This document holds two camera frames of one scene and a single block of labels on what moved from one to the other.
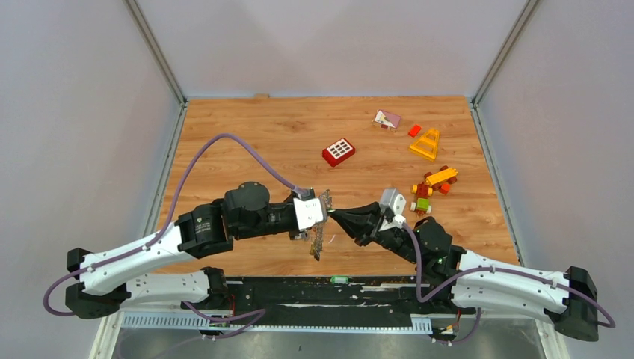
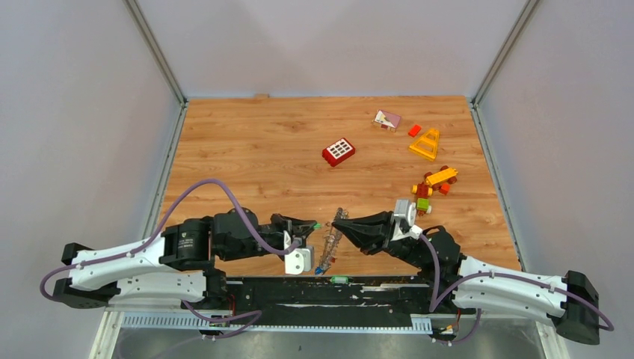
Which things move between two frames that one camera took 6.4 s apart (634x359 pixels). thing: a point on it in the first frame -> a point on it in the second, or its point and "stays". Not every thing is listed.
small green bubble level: [339, 280] stays
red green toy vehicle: [422, 204] stays
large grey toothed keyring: [318, 241] -> [331, 240]
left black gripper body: [278, 219] -> [274, 240]
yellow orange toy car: [441, 179] stays
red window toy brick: [339, 152] stays
